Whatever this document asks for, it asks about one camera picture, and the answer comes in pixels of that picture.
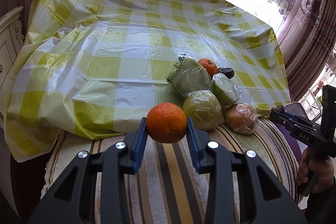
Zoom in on yellow brown fruit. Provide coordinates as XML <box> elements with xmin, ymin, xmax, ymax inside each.
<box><xmin>223</xmin><ymin>103</ymin><xmax>258</xmax><ymax>135</ymax></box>

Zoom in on pale round fruit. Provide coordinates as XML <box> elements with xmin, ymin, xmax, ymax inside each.
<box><xmin>182</xmin><ymin>90</ymin><xmax>224</xmax><ymax>131</ymax></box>

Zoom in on large green fruit half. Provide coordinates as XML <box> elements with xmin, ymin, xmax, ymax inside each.
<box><xmin>166</xmin><ymin>54</ymin><xmax>212</xmax><ymax>99</ymax></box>

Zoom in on person's right hand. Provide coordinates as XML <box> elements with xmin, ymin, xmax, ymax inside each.
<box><xmin>296</xmin><ymin>147</ymin><xmax>334</xmax><ymax>196</ymax></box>

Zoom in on pink patterned curtain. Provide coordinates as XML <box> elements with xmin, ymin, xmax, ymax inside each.
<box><xmin>277</xmin><ymin>0</ymin><xmax>335</xmax><ymax>101</ymax></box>

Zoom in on small orange tangerine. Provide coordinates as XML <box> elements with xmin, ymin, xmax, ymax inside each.
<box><xmin>198</xmin><ymin>58</ymin><xmax>218</xmax><ymax>78</ymax></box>

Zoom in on yellow checkered plastic tablecloth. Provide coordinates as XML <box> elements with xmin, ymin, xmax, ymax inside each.
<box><xmin>3</xmin><ymin>0</ymin><xmax>290</xmax><ymax>162</ymax></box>

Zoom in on cream carved cabinet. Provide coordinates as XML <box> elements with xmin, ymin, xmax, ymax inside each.
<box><xmin>0</xmin><ymin>6</ymin><xmax>25</xmax><ymax>88</ymax></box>

